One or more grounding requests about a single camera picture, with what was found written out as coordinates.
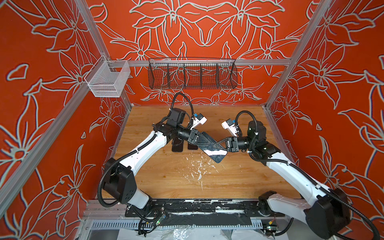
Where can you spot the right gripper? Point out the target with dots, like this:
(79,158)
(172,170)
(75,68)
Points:
(232,144)

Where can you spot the aluminium frame rail back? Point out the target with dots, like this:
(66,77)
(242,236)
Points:
(239,62)

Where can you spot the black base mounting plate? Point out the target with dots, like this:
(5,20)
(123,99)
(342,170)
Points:
(247,207)

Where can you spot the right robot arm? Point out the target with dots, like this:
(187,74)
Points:
(324,210)

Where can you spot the pink phone case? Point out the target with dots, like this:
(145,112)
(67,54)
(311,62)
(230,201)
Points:
(193,147)

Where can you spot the black smartphone picked up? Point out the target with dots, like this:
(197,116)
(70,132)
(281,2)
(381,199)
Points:
(177,147)

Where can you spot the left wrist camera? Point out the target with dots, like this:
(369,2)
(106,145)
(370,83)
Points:
(199,119)

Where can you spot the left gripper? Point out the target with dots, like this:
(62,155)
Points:
(193,141)

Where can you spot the black wire basket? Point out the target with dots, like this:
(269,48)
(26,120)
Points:
(192,76)

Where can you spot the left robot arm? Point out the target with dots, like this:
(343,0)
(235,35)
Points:
(118,184)

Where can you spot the white mesh basket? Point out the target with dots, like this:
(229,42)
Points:
(107,79)

